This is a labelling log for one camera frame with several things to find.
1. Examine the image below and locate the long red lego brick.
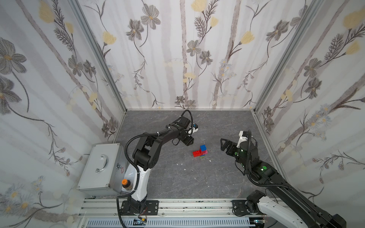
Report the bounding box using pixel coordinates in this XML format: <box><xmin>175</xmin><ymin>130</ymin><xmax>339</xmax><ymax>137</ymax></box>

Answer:
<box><xmin>193</xmin><ymin>150</ymin><xmax>202</xmax><ymax>157</ymax></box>

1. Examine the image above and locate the upturned blue square lego brick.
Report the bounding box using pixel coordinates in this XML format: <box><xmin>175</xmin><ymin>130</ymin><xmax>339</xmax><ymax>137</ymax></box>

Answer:
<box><xmin>200</xmin><ymin>145</ymin><xmax>207</xmax><ymax>152</ymax></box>

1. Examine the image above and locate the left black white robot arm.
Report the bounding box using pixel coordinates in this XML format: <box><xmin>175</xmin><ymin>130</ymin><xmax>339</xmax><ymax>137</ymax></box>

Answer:
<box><xmin>125</xmin><ymin>123</ymin><xmax>198</xmax><ymax>213</ymax></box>

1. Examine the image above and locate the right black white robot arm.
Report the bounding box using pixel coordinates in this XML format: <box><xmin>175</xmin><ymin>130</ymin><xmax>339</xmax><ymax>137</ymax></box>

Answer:
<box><xmin>220</xmin><ymin>139</ymin><xmax>347</xmax><ymax>228</ymax></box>

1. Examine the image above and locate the grey metal control box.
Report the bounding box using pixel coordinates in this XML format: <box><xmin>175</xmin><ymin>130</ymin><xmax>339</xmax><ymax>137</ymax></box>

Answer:
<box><xmin>77</xmin><ymin>143</ymin><xmax>127</xmax><ymax>196</ymax></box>

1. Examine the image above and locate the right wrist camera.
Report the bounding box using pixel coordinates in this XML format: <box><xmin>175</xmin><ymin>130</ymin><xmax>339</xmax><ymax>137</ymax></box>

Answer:
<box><xmin>236</xmin><ymin>130</ymin><xmax>252</xmax><ymax>148</ymax></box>

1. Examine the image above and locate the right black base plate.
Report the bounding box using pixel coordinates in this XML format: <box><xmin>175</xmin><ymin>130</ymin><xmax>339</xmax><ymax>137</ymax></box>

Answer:
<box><xmin>232</xmin><ymin>200</ymin><xmax>258</xmax><ymax>217</ymax></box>

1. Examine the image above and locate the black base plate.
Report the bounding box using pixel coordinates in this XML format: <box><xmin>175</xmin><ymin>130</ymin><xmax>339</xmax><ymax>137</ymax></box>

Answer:
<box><xmin>232</xmin><ymin>200</ymin><xmax>258</xmax><ymax>217</ymax></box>
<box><xmin>119</xmin><ymin>200</ymin><xmax>159</xmax><ymax>216</ymax></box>

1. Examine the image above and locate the white slotted cable duct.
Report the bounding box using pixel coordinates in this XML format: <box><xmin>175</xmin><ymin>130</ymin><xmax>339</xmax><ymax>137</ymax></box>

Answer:
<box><xmin>84</xmin><ymin>218</ymin><xmax>256</xmax><ymax>228</ymax></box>

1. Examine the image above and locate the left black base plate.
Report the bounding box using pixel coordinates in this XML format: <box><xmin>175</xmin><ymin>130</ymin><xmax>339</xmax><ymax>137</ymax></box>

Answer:
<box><xmin>119</xmin><ymin>200</ymin><xmax>159</xmax><ymax>216</ymax></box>

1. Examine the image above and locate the black corrugated cable conduit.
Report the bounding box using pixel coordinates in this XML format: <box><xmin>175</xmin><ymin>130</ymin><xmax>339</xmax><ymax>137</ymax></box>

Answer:
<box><xmin>115</xmin><ymin>132</ymin><xmax>169</xmax><ymax>228</ymax></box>

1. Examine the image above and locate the aluminium mounting rail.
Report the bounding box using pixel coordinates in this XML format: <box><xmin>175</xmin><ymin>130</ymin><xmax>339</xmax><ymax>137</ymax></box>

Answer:
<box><xmin>76</xmin><ymin>199</ymin><xmax>314</xmax><ymax>219</ymax></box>

